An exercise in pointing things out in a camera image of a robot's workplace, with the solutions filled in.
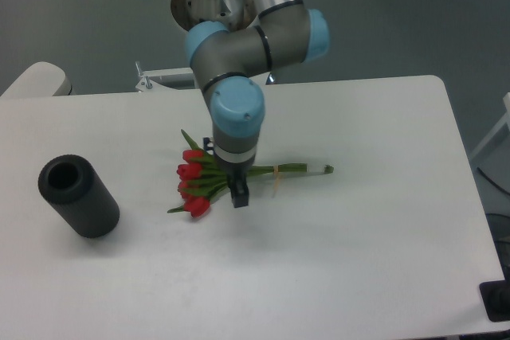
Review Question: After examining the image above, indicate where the red tulip bouquet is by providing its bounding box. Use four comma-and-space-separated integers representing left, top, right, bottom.
167, 130, 335, 219

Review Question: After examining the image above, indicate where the white furniture frame right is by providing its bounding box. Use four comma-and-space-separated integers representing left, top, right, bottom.
469, 93, 509, 166

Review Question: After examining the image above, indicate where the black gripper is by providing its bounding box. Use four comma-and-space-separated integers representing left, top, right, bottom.
202, 137, 255, 209

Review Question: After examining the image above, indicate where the black floor cable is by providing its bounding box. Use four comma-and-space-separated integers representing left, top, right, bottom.
477, 166, 510, 193

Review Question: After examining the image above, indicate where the white pedestal base frame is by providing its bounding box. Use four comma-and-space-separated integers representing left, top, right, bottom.
135, 61, 277, 92

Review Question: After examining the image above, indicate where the white rounded side table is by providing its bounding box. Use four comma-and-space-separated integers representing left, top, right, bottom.
1, 61, 74, 100

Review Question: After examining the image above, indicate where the black box at table edge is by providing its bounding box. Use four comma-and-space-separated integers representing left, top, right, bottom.
479, 280, 509, 322

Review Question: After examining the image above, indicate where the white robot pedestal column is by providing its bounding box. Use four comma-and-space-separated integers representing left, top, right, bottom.
170, 0, 258, 32

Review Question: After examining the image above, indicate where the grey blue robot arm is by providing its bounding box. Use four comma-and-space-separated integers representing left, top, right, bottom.
185, 0, 330, 207

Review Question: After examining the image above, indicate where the black ribbed cylindrical vase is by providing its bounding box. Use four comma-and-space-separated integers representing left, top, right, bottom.
37, 154, 120, 238

